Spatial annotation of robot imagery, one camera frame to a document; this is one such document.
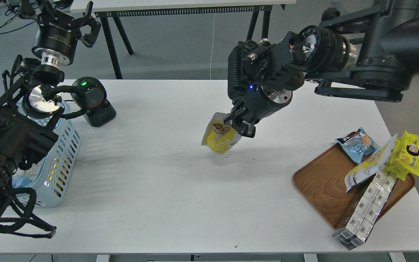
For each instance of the light blue plastic basket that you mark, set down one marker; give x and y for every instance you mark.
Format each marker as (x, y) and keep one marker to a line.
(50, 177)

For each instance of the white background table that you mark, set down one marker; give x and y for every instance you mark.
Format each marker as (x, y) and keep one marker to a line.
(103, 9)

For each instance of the yellow cartoon face snack pack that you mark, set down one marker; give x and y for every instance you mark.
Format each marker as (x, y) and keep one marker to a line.
(405, 157)

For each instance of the white boxed snack multipack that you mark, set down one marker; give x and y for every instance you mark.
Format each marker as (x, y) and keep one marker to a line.
(364, 210)

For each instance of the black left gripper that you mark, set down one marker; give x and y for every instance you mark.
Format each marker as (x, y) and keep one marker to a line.
(55, 38)

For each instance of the black barcode scanner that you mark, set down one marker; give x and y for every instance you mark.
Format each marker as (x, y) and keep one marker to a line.
(100, 110)

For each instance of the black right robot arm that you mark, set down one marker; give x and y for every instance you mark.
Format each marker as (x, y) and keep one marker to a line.
(371, 54)

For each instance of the blue snack bag in basket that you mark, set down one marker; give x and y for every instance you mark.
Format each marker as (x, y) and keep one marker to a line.
(20, 181)

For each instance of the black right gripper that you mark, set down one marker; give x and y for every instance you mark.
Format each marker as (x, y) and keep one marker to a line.
(261, 80)

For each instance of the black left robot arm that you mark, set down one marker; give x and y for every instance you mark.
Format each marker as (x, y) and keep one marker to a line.
(33, 102)

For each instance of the brown wooden tray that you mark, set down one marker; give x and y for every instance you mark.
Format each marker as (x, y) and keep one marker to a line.
(321, 182)

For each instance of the yellow nut snack pouch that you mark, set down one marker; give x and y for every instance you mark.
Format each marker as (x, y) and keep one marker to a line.
(371, 165)
(220, 137)

